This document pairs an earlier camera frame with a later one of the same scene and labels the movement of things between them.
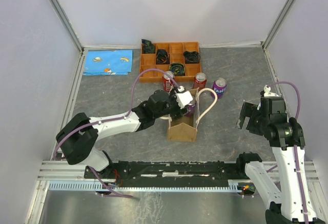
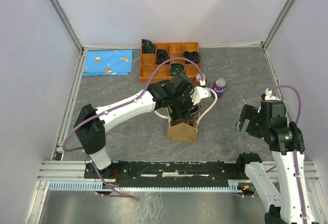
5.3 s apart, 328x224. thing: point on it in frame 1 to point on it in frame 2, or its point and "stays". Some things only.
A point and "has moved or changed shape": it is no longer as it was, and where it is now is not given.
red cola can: (168, 82) has moved or changed shape
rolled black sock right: (191, 57) stays
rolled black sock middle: (162, 57) stays
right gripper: (249, 110) stays
